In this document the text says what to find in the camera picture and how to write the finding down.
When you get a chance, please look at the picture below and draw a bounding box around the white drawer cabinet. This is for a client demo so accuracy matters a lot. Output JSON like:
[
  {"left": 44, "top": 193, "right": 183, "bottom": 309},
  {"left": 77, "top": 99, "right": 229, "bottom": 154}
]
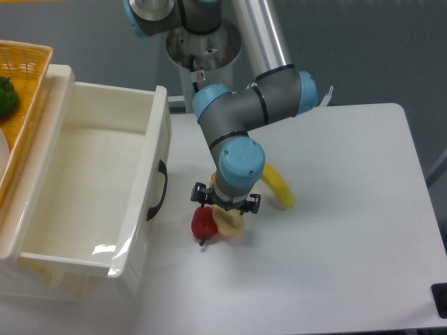
[{"left": 0, "top": 64, "right": 140, "bottom": 303}]

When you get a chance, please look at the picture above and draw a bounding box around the white bracket behind table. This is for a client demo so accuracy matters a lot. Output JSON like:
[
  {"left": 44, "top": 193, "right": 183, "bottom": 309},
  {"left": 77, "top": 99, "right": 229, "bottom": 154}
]
[{"left": 318, "top": 85, "right": 334, "bottom": 107}]

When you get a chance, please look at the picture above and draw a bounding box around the yellow banana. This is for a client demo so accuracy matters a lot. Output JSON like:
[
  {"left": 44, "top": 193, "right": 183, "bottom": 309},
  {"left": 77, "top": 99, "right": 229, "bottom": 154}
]
[{"left": 261, "top": 162, "right": 295, "bottom": 208}]

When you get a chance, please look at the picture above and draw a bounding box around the black drawer handle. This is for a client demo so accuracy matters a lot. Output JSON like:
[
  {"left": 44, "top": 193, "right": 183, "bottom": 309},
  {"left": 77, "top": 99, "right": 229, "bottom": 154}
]
[{"left": 146, "top": 160, "right": 168, "bottom": 221}]

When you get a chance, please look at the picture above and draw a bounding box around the yellow orange bell pepper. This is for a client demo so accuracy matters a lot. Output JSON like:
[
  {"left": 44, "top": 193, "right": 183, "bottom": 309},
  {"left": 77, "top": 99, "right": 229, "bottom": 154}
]
[{"left": 209, "top": 172, "right": 216, "bottom": 188}]

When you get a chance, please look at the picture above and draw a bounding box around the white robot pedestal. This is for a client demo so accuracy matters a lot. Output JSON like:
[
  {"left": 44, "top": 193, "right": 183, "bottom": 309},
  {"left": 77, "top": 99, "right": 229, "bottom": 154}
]
[{"left": 166, "top": 19, "right": 242, "bottom": 113}]

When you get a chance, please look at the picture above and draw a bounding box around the yellow wicker basket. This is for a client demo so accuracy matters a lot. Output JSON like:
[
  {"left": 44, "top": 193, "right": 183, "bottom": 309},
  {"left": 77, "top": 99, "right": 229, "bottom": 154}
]
[{"left": 1, "top": 40, "right": 53, "bottom": 200}]

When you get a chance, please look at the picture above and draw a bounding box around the red bell pepper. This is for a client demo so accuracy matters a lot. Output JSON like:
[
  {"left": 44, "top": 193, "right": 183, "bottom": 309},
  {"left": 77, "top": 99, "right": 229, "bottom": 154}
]
[{"left": 191, "top": 207, "right": 219, "bottom": 246}]

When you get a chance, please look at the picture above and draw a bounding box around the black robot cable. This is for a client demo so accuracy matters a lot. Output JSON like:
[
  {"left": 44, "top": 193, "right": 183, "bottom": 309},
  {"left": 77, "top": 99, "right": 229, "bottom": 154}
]
[{"left": 189, "top": 54, "right": 203, "bottom": 95}]

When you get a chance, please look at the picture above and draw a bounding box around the white plastic drawer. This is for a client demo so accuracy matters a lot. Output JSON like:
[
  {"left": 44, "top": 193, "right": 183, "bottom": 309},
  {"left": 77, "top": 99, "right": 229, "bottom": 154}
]
[{"left": 20, "top": 83, "right": 171, "bottom": 278}]

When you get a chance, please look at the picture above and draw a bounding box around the black object at table edge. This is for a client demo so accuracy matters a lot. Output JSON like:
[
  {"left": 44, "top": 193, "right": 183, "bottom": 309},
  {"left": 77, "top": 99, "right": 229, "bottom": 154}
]
[{"left": 431, "top": 283, "right": 447, "bottom": 319}]

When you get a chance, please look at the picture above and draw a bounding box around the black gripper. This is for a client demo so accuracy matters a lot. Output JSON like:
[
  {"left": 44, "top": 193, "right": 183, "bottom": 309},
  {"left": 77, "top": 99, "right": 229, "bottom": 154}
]
[{"left": 190, "top": 182, "right": 261, "bottom": 215}]

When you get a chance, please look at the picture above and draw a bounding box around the green bell pepper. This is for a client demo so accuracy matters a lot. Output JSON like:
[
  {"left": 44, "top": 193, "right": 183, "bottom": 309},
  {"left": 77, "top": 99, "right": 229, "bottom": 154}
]
[{"left": 0, "top": 76, "right": 20, "bottom": 119}]

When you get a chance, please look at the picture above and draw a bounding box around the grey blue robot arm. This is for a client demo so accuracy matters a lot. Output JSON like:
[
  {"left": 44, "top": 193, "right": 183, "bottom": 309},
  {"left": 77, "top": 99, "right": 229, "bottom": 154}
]
[{"left": 124, "top": 1, "right": 318, "bottom": 214}]

